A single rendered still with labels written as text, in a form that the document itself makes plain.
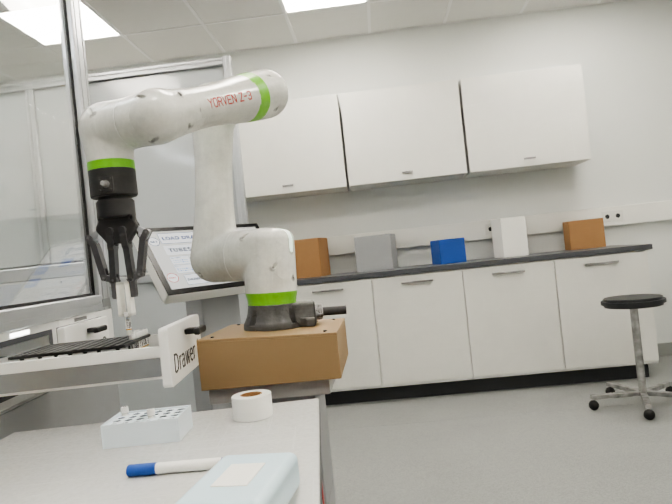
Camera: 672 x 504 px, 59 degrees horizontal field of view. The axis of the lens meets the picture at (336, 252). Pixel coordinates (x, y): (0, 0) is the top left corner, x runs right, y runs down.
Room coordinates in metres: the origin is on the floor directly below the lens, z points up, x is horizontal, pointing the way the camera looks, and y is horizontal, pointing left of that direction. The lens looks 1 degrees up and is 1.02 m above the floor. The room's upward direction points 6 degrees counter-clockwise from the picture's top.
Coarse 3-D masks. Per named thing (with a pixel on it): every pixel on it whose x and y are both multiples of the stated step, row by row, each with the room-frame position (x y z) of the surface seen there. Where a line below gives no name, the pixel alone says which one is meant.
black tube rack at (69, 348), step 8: (128, 336) 1.32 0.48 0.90; (56, 344) 1.30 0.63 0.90; (64, 344) 1.29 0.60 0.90; (72, 344) 1.26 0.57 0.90; (80, 344) 1.25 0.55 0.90; (88, 344) 1.23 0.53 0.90; (96, 344) 1.22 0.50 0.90; (104, 344) 1.19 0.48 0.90; (112, 344) 1.18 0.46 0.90; (24, 352) 1.20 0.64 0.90; (32, 352) 1.19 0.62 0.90; (40, 352) 1.17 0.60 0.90; (48, 352) 1.15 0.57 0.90; (56, 352) 1.15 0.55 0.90; (64, 352) 1.15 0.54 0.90; (72, 352) 1.15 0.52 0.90; (80, 352) 1.15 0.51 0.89; (8, 360) 1.14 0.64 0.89
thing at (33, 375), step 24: (0, 360) 1.18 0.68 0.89; (24, 360) 1.12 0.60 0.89; (48, 360) 1.11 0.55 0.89; (72, 360) 1.11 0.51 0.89; (96, 360) 1.11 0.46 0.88; (120, 360) 1.11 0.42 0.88; (144, 360) 1.11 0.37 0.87; (0, 384) 1.10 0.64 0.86; (24, 384) 1.10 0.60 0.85; (48, 384) 1.10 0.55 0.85; (72, 384) 1.11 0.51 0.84; (96, 384) 1.11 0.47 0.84
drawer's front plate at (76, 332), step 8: (88, 320) 1.58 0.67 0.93; (96, 320) 1.60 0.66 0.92; (104, 320) 1.66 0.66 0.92; (64, 328) 1.40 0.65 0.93; (72, 328) 1.45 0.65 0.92; (80, 328) 1.49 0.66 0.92; (64, 336) 1.40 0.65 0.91; (72, 336) 1.44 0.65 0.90; (80, 336) 1.49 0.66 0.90; (88, 336) 1.54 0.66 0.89; (96, 336) 1.59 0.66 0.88
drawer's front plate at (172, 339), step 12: (180, 324) 1.20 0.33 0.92; (192, 324) 1.31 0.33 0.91; (168, 336) 1.10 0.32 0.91; (180, 336) 1.19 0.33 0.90; (192, 336) 1.30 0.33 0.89; (168, 348) 1.10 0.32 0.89; (180, 348) 1.18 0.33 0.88; (192, 348) 1.29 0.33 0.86; (168, 360) 1.10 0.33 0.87; (180, 360) 1.17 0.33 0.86; (168, 372) 1.10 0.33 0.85; (180, 372) 1.16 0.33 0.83; (168, 384) 1.10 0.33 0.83
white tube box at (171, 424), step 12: (156, 408) 1.03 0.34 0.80; (168, 408) 1.03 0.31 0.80; (180, 408) 1.03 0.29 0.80; (108, 420) 0.98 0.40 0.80; (120, 420) 0.99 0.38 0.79; (132, 420) 0.97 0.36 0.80; (144, 420) 0.97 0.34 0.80; (156, 420) 0.95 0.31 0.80; (168, 420) 0.95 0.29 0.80; (180, 420) 0.96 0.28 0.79; (108, 432) 0.95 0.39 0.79; (120, 432) 0.95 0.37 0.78; (132, 432) 0.95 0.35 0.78; (144, 432) 0.95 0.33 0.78; (156, 432) 0.95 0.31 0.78; (168, 432) 0.95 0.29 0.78; (180, 432) 0.95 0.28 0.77; (108, 444) 0.95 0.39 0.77; (120, 444) 0.95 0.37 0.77; (132, 444) 0.95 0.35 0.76; (144, 444) 0.95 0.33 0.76
